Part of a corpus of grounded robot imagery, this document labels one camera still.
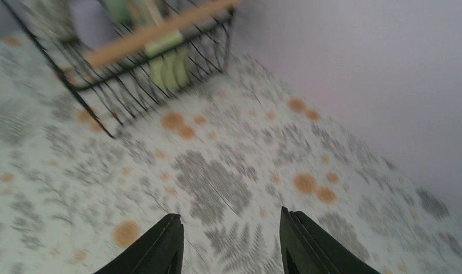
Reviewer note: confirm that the light green mug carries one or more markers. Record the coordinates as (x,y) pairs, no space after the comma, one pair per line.
(169,71)

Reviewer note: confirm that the black wire dish rack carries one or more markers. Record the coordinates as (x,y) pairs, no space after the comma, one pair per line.
(112,84)

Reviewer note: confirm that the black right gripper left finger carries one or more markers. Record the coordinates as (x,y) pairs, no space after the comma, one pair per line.
(159,250)

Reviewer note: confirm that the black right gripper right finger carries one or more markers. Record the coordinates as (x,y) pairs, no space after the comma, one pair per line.
(308,248)

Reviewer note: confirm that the floral patterned table mat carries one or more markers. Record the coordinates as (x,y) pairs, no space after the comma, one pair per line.
(226,156)

